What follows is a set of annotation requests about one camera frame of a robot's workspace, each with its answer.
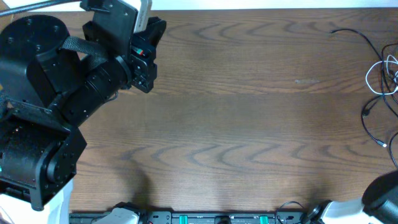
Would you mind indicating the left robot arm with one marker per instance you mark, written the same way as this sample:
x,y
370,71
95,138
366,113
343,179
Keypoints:
x,y
52,82

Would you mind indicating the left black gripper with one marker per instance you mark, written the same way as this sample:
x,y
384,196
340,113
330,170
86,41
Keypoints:
x,y
147,55

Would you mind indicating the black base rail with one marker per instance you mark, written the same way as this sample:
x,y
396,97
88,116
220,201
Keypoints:
x,y
168,216

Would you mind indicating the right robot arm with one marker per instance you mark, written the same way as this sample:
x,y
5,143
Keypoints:
x,y
377,205

